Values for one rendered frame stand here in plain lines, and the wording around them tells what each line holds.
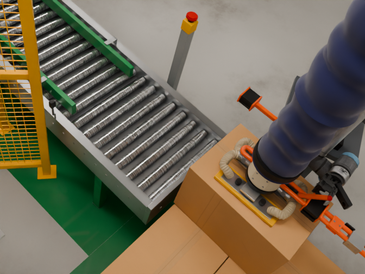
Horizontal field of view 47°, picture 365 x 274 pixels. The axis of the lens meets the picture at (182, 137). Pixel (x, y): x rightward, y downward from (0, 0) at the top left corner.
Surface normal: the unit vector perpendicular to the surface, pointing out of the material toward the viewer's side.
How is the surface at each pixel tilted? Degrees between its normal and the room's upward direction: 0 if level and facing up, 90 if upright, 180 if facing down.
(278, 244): 0
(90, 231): 0
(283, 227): 0
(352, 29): 100
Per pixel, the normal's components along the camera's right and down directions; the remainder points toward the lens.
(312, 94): -0.91, 0.33
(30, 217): 0.21, -0.54
